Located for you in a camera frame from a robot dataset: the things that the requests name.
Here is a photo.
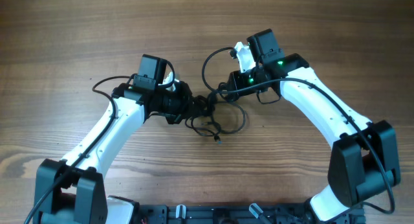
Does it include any black cable bundle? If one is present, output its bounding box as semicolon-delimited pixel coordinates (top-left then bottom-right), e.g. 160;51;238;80
184;82;248;144

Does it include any black right camera cable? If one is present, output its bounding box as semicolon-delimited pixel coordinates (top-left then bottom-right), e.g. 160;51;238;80
201;46;396;215

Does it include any black camera cable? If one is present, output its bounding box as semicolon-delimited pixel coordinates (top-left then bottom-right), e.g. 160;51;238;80
201;46;396;215
23;75;136;224

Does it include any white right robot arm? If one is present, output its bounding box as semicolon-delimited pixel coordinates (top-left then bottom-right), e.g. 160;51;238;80
225;29;401;223

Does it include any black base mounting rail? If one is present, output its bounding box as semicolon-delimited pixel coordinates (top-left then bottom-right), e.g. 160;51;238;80
135;203;366;224

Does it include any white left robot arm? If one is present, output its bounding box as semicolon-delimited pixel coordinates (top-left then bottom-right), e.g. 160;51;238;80
25;54;195;223

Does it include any black left camera cable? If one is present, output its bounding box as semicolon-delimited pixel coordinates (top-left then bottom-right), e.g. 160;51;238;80
23;75;136;224

